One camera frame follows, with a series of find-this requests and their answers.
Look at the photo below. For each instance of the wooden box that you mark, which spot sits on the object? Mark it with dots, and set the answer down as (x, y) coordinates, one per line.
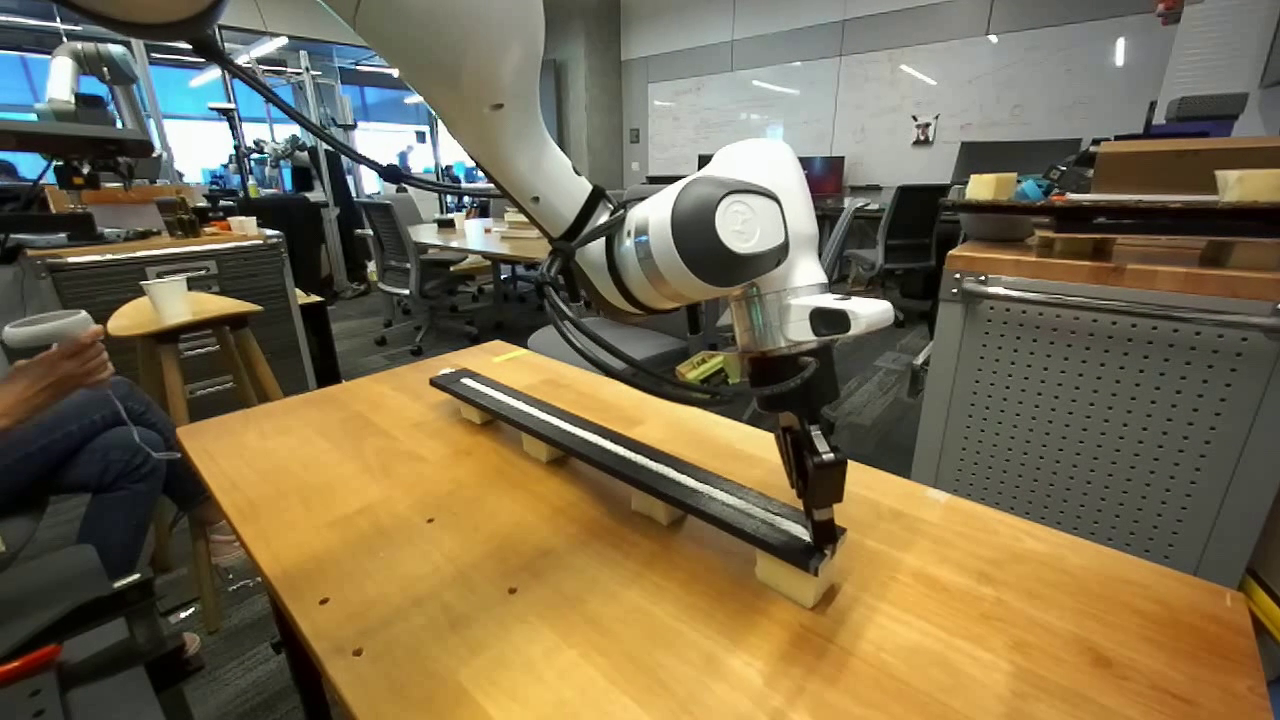
(1186, 165)

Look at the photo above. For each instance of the grey drawer cabinet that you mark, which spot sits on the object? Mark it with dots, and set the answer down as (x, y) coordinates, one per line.
(266, 292)

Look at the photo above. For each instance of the grey perforated tool cabinet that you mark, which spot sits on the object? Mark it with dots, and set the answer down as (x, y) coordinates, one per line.
(1095, 427)

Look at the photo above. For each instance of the black shelf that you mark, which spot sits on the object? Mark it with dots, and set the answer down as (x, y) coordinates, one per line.
(66, 137)

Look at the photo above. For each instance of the grey boxy device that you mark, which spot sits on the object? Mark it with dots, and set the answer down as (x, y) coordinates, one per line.
(1204, 114)

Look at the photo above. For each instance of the yellow strip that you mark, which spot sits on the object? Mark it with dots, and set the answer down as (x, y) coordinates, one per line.
(1264, 604)

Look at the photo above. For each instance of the person's hand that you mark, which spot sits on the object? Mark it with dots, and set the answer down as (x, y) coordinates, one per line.
(62, 370)

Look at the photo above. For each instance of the white paper cup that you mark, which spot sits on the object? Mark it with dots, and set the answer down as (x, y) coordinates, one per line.
(167, 300)

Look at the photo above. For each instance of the white lamp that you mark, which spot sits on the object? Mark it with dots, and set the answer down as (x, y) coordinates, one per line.
(62, 81)

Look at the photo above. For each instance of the small wall poster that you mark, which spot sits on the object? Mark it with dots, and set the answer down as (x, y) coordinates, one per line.
(925, 129)

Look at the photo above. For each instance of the black office chair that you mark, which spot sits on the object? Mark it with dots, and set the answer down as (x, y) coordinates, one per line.
(913, 227)

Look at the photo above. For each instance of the white handheld controller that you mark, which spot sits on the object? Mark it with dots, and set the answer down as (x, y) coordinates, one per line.
(47, 328)

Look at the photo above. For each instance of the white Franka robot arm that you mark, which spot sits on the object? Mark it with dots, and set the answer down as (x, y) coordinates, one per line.
(706, 240)

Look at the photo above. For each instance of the person's leg in jeans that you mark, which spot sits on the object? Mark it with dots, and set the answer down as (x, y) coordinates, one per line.
(80, 453)

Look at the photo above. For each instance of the wooden office desk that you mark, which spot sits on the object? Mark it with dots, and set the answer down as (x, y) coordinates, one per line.
(481, 240)

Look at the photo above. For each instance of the dark office chair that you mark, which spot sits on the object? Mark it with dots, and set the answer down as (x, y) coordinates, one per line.
(66, 602)

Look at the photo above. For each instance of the round wooden stool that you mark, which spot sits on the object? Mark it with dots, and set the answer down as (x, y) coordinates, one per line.
(220, 315)

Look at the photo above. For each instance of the pale foam block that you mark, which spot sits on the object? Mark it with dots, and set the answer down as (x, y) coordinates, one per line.
(991, 191)
(1249, 185)

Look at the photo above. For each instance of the black grooved rail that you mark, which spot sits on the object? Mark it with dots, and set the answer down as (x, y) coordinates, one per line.
(625, 461)

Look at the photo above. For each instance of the blue tool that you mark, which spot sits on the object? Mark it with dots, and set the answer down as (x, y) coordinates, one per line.
(1043, 185)

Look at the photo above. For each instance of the person's shoe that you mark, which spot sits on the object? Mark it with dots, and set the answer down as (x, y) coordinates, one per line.
(184, 650)

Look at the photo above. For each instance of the red bar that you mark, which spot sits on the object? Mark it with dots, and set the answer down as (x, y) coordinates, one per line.
(24, 660)

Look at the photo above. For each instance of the small white box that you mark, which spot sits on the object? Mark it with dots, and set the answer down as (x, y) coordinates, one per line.
(240, 227)

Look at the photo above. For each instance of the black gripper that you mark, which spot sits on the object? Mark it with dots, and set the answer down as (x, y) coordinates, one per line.
(793, 381)

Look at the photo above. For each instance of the small grey office chair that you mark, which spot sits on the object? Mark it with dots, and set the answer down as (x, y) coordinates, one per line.
(392, 247)

